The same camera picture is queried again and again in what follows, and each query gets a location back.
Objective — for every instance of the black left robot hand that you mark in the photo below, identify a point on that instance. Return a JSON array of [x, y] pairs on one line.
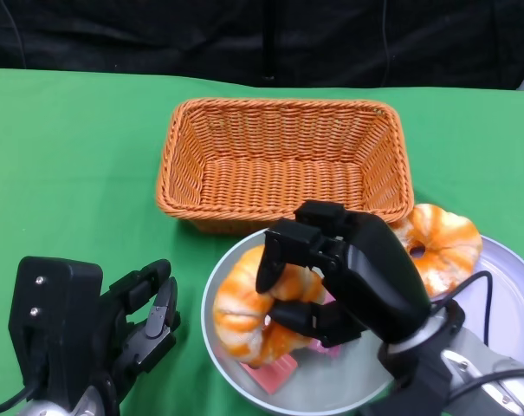
[[144, 338]]

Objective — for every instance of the green tablecloth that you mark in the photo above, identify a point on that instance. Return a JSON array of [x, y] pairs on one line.
[[71, 151]]

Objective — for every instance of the lavender round plate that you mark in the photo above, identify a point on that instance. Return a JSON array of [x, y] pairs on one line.
[[504, 277]]

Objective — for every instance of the pink striped cake slice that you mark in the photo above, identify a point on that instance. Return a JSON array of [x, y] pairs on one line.
[[322, 349]]

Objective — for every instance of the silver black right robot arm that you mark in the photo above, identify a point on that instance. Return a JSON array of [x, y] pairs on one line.
[[461, 372]]

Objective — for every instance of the orange wicker basket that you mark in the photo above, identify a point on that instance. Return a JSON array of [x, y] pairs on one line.
[[283, 182]]

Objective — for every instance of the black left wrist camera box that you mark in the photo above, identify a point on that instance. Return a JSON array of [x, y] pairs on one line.
[[53, 325]]

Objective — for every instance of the black curtain backdrop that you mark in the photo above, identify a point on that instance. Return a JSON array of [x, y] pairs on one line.
[[157, 39]]

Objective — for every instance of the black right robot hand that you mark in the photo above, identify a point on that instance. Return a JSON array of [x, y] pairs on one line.
[[374, 277]]

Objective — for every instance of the pale green bowl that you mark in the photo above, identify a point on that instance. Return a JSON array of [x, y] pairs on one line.
[[331, 390]]

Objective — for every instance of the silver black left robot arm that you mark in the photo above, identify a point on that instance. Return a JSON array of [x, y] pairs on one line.
[[71, 405]]

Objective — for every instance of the coral cake with black dot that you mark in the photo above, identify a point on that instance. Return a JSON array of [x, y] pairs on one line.
[[270, 375]]

